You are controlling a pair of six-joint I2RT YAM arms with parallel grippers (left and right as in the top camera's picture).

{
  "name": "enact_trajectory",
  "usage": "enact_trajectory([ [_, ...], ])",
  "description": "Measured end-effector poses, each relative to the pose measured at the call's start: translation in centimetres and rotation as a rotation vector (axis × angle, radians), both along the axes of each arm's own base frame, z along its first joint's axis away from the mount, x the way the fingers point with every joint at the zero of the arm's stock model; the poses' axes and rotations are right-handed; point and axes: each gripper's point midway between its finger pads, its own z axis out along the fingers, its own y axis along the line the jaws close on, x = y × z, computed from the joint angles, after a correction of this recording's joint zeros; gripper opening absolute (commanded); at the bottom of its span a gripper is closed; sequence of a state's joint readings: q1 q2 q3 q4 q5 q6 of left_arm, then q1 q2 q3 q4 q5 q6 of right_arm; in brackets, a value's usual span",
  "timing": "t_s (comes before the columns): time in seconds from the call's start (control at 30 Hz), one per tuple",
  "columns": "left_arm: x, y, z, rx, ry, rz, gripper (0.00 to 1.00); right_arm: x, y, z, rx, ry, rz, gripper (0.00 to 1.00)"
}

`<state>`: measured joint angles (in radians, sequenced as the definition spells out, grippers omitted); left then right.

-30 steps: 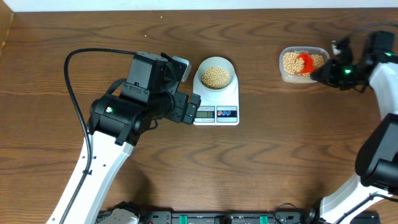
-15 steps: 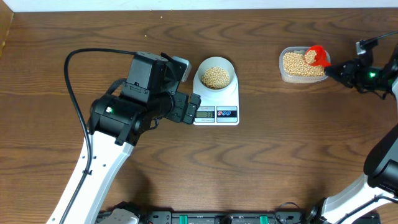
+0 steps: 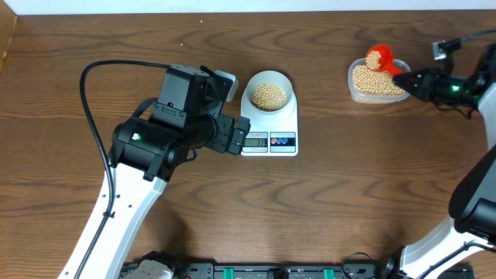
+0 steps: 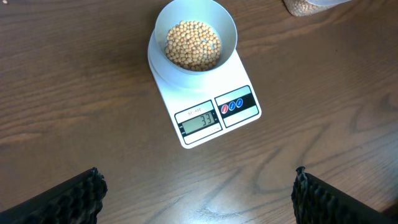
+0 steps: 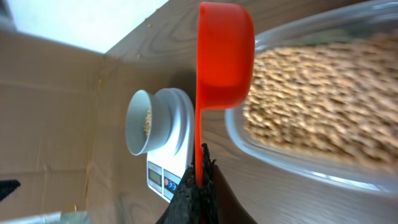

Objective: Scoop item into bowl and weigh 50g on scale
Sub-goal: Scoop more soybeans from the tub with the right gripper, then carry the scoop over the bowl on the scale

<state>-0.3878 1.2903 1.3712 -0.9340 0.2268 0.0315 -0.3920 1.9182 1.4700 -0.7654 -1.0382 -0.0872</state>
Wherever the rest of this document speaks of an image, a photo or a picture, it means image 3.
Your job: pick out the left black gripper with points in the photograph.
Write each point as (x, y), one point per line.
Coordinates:
(232, 144)

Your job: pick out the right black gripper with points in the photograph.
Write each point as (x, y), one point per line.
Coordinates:
(430, 79)

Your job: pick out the red plastic measuring scoop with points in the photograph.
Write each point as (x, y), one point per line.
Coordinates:
(380, 58)

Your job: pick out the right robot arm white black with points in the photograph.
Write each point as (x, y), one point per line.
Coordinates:
(470, 225)

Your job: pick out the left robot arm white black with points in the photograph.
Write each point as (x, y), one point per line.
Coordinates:
(142, 160)

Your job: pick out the white digital kitchen scale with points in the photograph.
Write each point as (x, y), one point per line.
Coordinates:
(272, 134)

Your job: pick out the soybeans in white bowl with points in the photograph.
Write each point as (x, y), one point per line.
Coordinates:
(269, 97)

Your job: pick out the white round bowl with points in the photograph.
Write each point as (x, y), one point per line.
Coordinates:
(270, 77)

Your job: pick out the clear plastic soybean container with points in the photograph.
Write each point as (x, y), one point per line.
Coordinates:
(371, 87)

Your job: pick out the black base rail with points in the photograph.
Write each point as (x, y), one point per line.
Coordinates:
(217, 271)

